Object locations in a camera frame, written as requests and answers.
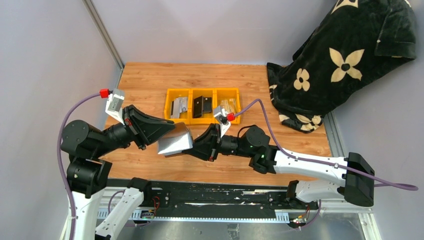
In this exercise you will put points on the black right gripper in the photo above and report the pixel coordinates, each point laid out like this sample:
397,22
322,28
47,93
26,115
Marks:
216,141

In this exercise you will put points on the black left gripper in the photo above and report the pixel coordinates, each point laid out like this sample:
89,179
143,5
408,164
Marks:
133,127

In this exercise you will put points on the brown leather card holder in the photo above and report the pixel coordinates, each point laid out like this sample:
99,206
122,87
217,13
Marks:
175,141

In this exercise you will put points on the gold credit card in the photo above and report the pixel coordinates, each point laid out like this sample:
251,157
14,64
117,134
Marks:
229,105

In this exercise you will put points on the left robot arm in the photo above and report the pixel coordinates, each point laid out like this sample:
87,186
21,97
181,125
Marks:
87,174

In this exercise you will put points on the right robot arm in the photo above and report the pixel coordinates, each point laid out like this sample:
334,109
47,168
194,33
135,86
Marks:
348,178

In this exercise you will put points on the silver card in tray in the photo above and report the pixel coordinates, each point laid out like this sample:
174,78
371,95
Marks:
178,106

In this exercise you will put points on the black card in tray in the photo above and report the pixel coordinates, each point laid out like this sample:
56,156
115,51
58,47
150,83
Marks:
201,105

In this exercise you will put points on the yellow compartment tray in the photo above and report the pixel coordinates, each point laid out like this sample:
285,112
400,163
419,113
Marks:
217,95

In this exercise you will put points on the black floral blanket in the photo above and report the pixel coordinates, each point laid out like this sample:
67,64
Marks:
357,43

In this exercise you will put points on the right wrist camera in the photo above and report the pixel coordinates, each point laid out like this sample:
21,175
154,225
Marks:
224,119

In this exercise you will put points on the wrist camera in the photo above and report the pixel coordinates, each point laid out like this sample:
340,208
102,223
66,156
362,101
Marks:
114,104
224,119

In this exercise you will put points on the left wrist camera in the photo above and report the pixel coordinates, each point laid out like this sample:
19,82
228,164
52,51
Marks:
114,104

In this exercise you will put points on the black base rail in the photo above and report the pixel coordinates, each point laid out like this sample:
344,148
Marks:
211,202

